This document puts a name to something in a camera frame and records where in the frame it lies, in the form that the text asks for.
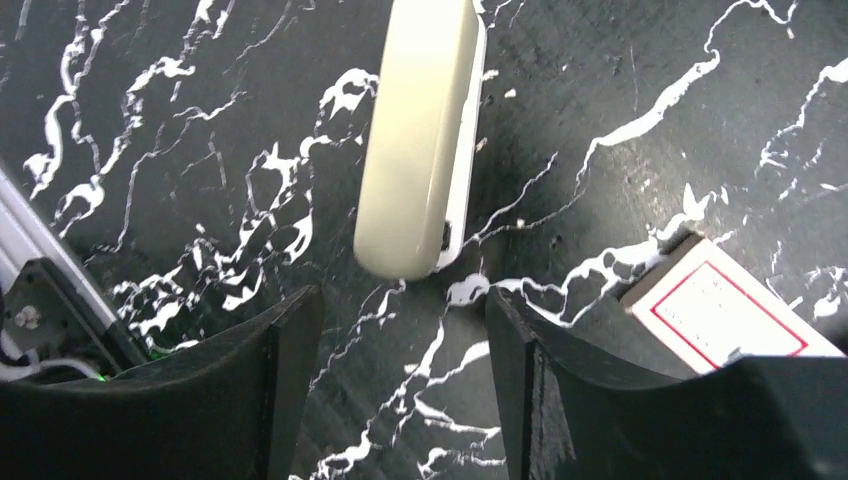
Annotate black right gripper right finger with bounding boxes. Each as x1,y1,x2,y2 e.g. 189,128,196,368
485,288,847,479

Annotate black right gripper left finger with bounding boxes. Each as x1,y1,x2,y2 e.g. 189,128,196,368
1,286,324,479

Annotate white red staple box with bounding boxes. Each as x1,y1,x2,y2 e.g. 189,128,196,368
621,233,843,375

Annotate cream white stapler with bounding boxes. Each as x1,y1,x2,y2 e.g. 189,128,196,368
353,1,487,281

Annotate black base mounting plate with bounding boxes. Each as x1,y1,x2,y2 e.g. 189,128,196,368
1,258,151,384

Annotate aluminium frame rail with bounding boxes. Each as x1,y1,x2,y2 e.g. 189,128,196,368
1,169,118,328

